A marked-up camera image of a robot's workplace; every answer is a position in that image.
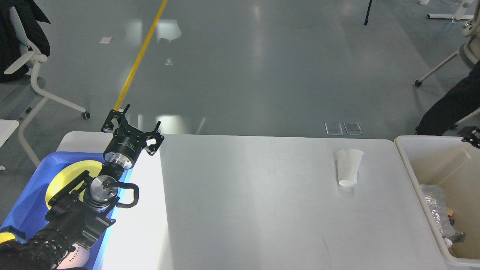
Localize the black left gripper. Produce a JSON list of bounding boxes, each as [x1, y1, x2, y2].
[[101, 104, 164, 168]]

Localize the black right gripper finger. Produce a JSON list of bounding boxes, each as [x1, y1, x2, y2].
[[457, 126, 480, 149]]

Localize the silver foil bag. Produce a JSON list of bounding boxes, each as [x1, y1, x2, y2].
[[420, 184, 466, 249]]

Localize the yellow plate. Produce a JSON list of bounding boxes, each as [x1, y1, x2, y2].
[[45, 160, 102, 210]]

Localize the white paper cup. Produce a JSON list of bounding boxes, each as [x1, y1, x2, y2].
[[335, 149, 365, 188]]

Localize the pink mug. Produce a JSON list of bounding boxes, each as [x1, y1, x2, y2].
[[57, 244, 91, 270]]

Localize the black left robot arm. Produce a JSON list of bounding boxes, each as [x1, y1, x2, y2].
[[1, 105, 165, 270]]

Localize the white chair leg with caster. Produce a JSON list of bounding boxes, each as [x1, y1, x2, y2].
[[450, 109, 480, 130]]

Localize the person legs black trousers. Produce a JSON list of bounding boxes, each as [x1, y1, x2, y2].
[[415, 65, 480, 136]]

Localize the beige plastic bin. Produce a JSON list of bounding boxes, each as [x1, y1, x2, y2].
[[394, 135, 480, 269]]

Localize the white office chair right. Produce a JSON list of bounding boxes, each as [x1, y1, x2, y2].
[[414, 0, 480, 87]]

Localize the white office chair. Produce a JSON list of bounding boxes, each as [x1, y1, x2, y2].
[[414, 0, 480, 87], [4, 7, 90, 167]]

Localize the floor socket plate right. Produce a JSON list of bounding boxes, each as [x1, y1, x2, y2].
[[343, 122, 363, 135]]

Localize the floor socket plate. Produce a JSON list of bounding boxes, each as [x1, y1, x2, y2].
[[325, 122, 344, 136], [343, 122, 363, 135]]

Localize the white office chair left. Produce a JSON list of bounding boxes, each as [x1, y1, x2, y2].
[[4, 7, 90, 167]]

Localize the white side table corner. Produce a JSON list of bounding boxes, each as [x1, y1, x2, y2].
[[0, 119, 20, 147]]

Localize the blue plastic tray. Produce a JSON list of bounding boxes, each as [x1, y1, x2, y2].
[[6, 151, 130, 270]]

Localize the floor socket plate left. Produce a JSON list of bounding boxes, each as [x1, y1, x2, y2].
[[325, 122, 344, 136]]

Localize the black tripod leg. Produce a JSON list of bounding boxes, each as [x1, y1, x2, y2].
[[363, 0, 373, 26]]

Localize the blue mug yellow inside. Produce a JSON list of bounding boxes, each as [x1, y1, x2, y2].
[[0, 225, 26, 244]]

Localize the black jacket on chair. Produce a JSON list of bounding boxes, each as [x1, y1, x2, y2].
[[0, 0, 50, 84]]

